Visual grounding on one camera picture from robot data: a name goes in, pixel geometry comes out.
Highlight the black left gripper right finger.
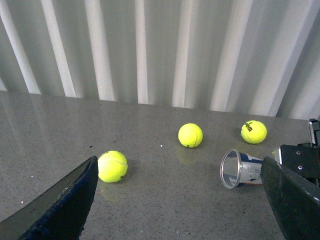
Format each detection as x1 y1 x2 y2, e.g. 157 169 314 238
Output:
261 157 320 240

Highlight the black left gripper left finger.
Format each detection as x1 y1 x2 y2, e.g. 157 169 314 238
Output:
0 156 98 240

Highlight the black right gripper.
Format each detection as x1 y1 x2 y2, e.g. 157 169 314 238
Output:
279 145 320 187

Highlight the clear plastic tennis ball can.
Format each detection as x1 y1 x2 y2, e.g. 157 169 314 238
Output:
219 148 263 189

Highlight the middle tennis ball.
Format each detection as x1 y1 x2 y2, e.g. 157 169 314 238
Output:
241 120 268 144

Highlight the tennis ball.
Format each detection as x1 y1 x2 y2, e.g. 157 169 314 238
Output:
241 120 268 144
98 150 128 183
178 123 203 148

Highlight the far left tennis ball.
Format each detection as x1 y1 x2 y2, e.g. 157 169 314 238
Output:
98 150 128 183

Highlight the white pleated curtain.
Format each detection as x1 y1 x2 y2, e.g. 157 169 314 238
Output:
0 0 320 120

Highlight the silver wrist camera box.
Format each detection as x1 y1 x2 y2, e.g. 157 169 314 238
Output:
308 118 320 148

